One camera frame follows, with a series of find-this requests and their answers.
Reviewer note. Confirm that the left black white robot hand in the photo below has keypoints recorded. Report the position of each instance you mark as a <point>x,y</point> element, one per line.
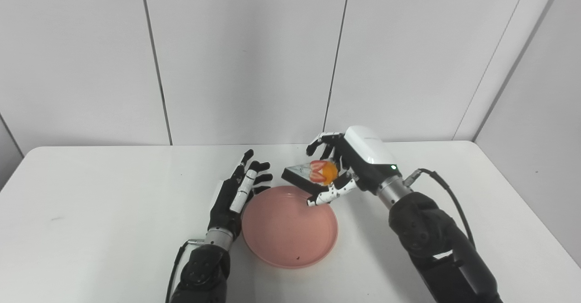
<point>233,198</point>

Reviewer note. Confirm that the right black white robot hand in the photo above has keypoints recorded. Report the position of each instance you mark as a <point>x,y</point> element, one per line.
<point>363,158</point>

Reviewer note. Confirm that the chocolate cake slice with fruit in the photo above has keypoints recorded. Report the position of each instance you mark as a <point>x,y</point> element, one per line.
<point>313,172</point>

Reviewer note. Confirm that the pink round plate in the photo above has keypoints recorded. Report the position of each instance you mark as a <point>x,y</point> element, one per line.
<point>290,228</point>

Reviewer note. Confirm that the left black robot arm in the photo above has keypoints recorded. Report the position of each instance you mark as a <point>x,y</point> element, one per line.
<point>202,266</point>

